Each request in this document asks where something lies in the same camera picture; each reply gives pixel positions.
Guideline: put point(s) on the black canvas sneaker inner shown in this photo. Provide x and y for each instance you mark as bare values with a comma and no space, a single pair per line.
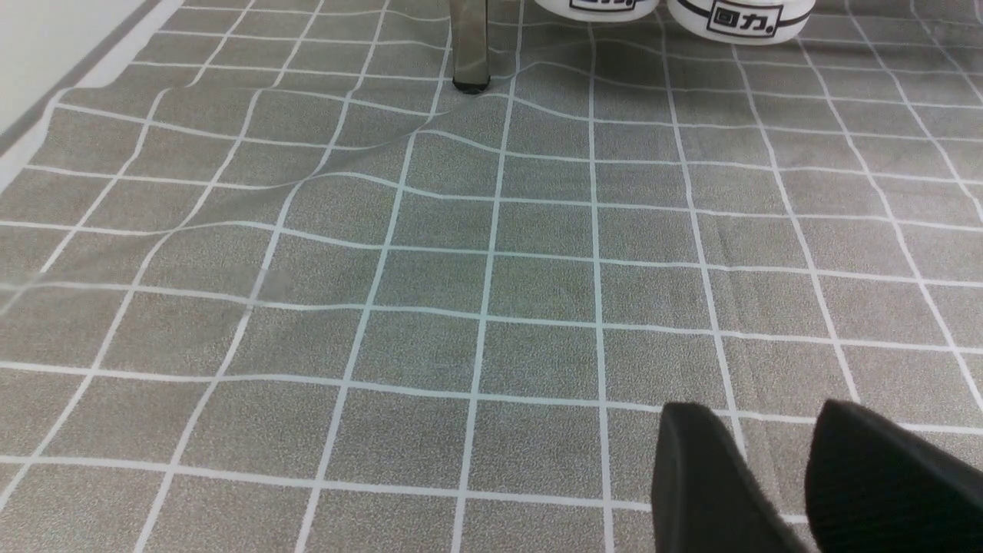
751,23

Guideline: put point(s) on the black canvas sneaker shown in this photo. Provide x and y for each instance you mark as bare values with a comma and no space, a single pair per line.
600,10
751,23

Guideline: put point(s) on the grey checked floor cloth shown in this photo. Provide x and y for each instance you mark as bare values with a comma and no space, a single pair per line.
280,287

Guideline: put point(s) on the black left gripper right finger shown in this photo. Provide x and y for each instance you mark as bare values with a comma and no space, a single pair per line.
872,486

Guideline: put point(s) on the steel shoe rack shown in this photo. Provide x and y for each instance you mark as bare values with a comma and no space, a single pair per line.
469,19

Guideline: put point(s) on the black canvas sneaker outer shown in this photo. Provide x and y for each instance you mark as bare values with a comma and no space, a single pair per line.
600,10

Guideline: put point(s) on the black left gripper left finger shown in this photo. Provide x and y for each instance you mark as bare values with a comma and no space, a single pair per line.
703,497

